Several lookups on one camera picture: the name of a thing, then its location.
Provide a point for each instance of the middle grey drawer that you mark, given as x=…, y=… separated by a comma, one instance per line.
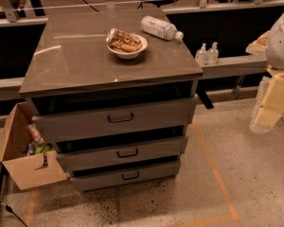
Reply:
x=112, y=156

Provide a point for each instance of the grey drawer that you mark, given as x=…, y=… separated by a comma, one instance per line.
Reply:
x=112, y=156
x=61, y=127
x=126, y=176

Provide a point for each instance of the bottom grey drawer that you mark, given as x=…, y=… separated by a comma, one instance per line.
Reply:
x=126, y=176

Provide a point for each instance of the snack packet in box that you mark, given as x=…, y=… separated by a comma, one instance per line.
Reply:
x=35, y=134

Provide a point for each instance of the grey drawer cabinet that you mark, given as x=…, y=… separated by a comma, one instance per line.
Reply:
x=72, y=70

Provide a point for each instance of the green packet in box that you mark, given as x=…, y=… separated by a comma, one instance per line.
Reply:
x=42, y=149

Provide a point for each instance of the clear pump bottle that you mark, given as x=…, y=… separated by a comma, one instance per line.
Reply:
x=201, y=55
x=213, y=54

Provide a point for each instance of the right clear pump bottle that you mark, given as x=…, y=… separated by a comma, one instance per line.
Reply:
x=213, y=54

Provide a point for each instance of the white paper bowl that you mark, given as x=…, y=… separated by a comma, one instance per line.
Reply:
x=131, y=55

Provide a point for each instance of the top grey drawer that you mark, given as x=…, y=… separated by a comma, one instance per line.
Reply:
x=61, y=127

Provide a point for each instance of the open cardboard box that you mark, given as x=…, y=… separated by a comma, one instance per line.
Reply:
x=26, y=171

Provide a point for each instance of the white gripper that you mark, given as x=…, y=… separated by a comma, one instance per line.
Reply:
x=281, y=46

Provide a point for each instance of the left clear pump bottle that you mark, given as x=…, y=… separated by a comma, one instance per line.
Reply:
x=201, y=55

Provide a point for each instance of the clear plastic water bottle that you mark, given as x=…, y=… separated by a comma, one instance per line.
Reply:
x=161, y=29

